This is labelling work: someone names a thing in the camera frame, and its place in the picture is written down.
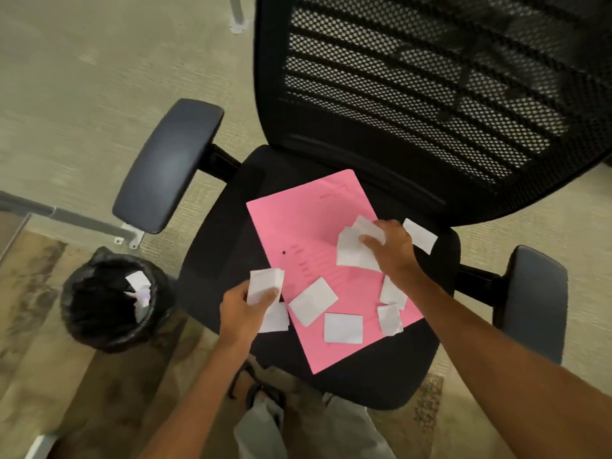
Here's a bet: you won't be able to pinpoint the person's left hand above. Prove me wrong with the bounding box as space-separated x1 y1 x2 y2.
218 280 281 350

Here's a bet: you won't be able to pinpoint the person's right hand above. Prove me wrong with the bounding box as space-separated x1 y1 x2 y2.
359 219 422 284

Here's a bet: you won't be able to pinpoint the torn white paper slip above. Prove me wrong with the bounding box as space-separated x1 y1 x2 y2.
247 268 286 306

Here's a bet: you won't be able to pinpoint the white paper slip bundle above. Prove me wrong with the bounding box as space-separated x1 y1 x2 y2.
336 215 386 273

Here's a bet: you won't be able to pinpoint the person's left forearm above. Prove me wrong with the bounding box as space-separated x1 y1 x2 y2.
138 337 262 459

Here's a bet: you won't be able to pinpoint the person's right forearm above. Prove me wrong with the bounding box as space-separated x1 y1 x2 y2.
389 265 612 459

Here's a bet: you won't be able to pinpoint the scattered white paper pieces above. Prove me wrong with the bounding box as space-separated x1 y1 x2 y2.
258 218 439 345

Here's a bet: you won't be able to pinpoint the pink paper folder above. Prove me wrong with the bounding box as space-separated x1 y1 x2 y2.
246 169 425 375

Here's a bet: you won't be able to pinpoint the black sandal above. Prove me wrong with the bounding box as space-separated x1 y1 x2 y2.
228 362 288 412

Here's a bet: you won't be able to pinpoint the crumpled white paper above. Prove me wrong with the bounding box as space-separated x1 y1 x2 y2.
124 270 153 324

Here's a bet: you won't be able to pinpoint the black mesh office chair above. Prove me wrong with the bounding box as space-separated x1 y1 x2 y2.
112 0 612 411

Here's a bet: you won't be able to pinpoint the grey trousers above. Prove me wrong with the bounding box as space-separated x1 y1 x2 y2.
233 391 397 459

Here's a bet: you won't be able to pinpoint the black chair armrest pad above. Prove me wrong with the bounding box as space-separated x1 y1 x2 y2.
494 245 569 366
112 98 225 235

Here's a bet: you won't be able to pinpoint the black lined waste bin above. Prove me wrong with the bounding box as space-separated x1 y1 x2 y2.
60 247 176 354

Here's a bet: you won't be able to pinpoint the grey metal table leg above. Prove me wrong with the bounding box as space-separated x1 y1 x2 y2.
0 190 145 250
228 0 251 35
24 431 61 459

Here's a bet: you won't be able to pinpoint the brown patterned rug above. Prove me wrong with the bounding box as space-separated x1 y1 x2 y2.
0 212 445 459

